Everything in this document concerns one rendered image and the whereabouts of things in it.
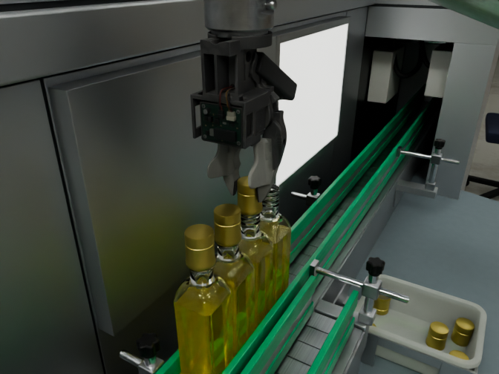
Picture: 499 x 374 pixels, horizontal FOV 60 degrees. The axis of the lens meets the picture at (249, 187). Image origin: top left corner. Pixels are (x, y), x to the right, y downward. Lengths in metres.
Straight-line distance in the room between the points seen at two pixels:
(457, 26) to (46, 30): 1.18
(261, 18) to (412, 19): 1.02
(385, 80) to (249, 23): 1.19
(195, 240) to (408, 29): 1.12
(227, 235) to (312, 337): 0.30
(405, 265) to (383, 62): 0.74
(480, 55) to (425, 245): 0.57
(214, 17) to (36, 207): 0.28
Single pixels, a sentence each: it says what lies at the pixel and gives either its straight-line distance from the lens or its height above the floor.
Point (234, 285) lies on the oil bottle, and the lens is 0.56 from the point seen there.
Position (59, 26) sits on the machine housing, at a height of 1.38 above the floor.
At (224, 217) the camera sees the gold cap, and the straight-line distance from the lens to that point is 0.52.
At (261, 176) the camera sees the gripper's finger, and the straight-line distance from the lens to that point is 0.53.
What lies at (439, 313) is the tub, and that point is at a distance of 1.00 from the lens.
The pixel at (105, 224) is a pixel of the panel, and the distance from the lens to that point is 0.56.
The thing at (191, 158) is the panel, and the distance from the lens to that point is 0.66.
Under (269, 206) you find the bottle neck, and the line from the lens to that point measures 0.64.
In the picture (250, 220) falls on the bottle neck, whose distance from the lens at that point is 0.59.
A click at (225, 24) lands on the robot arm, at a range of 0.47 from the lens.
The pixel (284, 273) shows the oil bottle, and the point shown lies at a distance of 0.71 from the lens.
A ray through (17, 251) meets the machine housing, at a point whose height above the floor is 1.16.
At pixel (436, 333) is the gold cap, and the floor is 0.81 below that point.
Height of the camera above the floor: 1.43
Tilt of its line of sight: 27 degrees down
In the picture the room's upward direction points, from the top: straight up
